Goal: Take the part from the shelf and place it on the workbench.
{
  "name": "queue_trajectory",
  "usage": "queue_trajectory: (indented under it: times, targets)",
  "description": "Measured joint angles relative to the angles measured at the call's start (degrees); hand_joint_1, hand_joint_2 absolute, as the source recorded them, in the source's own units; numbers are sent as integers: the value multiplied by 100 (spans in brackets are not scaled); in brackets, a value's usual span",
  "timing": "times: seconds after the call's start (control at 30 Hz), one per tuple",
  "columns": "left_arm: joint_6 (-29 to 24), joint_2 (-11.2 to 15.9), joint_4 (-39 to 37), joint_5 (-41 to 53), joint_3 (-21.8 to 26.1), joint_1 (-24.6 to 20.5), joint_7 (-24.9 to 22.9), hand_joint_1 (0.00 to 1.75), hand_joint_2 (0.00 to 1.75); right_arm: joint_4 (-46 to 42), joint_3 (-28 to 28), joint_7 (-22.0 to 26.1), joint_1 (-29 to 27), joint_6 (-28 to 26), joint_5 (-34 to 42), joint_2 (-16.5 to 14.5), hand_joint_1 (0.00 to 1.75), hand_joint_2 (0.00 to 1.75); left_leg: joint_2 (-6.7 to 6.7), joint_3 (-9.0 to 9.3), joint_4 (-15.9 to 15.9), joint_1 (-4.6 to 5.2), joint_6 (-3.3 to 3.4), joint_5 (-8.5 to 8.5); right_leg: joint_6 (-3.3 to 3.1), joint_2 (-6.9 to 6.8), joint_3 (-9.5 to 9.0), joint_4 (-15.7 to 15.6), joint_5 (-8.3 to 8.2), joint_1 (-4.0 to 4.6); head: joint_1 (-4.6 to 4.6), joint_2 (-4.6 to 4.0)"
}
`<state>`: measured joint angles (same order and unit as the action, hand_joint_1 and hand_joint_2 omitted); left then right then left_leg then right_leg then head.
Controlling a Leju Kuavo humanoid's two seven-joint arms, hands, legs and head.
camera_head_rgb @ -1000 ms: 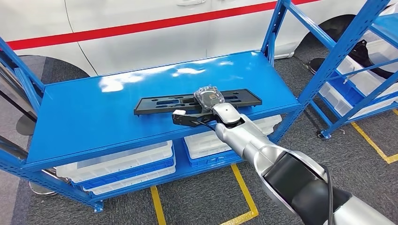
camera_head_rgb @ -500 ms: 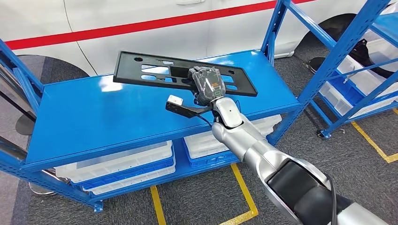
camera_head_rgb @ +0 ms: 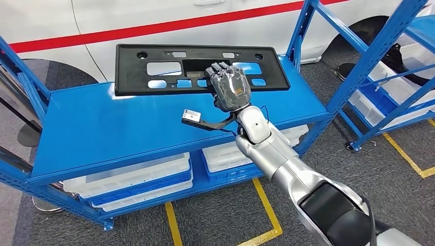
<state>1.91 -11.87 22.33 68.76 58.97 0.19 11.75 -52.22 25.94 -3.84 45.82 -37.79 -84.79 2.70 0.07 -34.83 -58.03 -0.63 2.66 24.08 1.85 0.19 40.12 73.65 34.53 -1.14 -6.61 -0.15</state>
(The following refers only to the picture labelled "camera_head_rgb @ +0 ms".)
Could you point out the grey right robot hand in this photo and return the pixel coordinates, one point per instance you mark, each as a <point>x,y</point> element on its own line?
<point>231,90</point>

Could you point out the black plastic plate frame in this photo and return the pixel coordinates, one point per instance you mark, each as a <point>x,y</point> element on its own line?
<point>129,74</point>

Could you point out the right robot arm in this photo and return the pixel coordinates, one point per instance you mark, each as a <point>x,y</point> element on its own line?
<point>289,163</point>

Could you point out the blue metal shelf rack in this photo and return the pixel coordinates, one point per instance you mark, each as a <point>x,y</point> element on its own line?
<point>102,129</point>
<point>424,30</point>

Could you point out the black car trim part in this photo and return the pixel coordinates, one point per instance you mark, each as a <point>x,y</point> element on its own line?
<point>399,56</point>

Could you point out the blue plastic tray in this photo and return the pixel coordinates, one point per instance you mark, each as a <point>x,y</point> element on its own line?
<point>136,189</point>
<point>379,100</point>
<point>224,176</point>

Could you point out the white car with red stripe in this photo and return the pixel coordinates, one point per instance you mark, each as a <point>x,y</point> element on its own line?
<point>153,13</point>

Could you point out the yellow floor tape line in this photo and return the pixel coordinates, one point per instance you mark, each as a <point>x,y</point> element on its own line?
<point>405,156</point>
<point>268,207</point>

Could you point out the dark round stand base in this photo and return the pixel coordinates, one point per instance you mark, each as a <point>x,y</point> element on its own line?
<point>29,135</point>

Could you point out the silver round stand base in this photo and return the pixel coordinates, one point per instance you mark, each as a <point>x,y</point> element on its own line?
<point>44,206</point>

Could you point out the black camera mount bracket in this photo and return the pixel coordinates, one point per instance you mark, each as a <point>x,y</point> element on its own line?
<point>214,125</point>

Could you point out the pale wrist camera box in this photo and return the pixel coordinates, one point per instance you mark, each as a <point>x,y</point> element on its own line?
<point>192,116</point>

